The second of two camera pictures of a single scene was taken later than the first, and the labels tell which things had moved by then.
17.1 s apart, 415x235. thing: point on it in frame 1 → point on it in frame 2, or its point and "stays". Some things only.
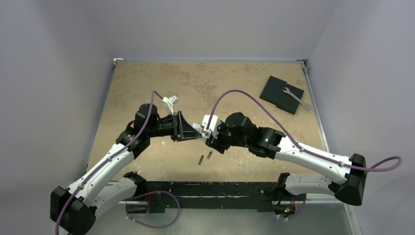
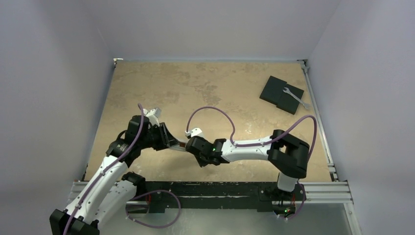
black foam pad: x=273 y=93 stays
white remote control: x=198 y=128 → x=181 y=147
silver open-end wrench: x=287 y=90 stays
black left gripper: x=187 y=131 → x=166 y=139
